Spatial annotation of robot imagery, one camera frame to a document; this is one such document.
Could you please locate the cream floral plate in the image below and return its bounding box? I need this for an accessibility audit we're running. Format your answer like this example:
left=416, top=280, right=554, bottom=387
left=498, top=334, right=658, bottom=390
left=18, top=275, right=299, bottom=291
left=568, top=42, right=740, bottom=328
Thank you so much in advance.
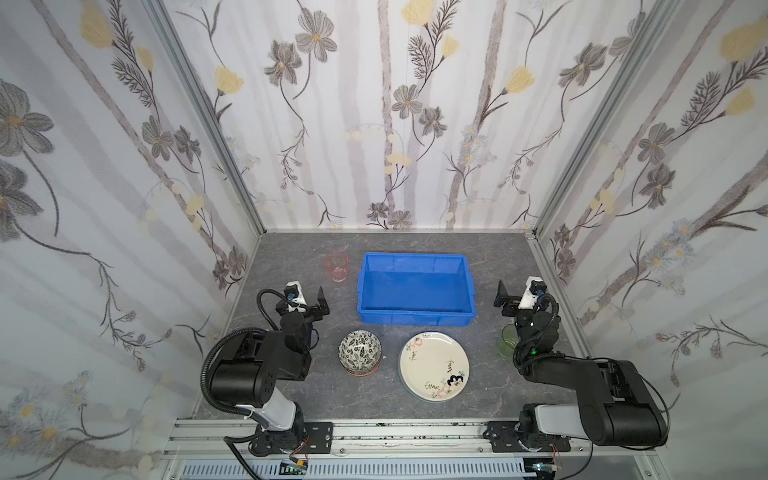
left=398, top=332, right=470, bottom=402

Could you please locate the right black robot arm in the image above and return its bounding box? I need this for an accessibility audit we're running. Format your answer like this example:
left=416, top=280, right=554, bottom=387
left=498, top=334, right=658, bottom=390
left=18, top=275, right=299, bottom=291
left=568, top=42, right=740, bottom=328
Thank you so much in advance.
left=494, top=277, right=670, bottom=451

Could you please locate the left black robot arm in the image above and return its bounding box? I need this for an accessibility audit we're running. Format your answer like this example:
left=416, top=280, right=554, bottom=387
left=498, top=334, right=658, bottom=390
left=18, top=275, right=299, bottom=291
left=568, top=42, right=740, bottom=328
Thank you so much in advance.
left=200, top=282, right=330, bottom=432

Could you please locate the blue plastic bin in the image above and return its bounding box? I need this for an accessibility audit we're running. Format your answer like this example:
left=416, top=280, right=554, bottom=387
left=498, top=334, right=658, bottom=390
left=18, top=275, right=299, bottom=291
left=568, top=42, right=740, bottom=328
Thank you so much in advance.
left=357, top=252, right=477, bottom=327

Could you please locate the pink glass cup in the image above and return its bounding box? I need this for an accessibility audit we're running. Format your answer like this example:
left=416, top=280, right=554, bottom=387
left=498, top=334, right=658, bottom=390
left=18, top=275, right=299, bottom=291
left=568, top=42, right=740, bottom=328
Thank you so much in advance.
left=323, top=251, right=349, bottom=283

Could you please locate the black white patterned bowl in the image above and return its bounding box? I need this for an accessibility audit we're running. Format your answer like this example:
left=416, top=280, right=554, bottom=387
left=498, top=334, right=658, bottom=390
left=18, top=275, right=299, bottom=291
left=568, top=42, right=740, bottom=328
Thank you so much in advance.
left=338, top=330, right=382, bottom=377

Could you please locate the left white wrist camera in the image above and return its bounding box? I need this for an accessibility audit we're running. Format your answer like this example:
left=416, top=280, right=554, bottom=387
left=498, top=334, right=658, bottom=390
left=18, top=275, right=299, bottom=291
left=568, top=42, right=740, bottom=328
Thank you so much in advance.
left=284, top=281, right=307, bottom=311

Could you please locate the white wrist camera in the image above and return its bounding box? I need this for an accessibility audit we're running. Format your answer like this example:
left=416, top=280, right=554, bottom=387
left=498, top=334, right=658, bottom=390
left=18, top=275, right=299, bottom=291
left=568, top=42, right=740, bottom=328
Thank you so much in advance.
left=284, top=281, right=307, bottom=311
left=519, top=276, right=547, bottom=309

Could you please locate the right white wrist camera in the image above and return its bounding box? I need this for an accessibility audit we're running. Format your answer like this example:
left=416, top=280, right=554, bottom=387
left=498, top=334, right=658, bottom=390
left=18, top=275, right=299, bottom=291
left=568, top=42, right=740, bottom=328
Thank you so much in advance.
left=519, top=276, right=547, bottom=309

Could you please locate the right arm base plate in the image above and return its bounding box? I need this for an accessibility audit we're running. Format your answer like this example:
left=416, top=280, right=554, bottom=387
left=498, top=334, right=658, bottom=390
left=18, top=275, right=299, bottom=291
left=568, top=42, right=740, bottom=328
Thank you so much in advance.
left=482, top=420, right=571, bottom=453

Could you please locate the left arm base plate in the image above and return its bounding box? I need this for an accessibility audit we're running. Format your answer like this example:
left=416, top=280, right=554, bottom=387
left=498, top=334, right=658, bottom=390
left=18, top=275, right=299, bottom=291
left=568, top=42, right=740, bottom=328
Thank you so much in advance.
left=248, top=422, right=334, bottom=457

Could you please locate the aluminium rail frame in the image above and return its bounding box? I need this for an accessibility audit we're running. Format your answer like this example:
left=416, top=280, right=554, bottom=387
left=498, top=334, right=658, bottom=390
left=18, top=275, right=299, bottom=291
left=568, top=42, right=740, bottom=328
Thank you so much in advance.
left=162, top=418, right=670, bottom=479

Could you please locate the white slotted cable duct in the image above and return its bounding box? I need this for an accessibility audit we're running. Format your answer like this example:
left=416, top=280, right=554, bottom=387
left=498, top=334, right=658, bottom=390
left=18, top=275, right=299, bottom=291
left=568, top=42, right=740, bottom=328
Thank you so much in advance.
left=179, top=458, right=538, bottom=480

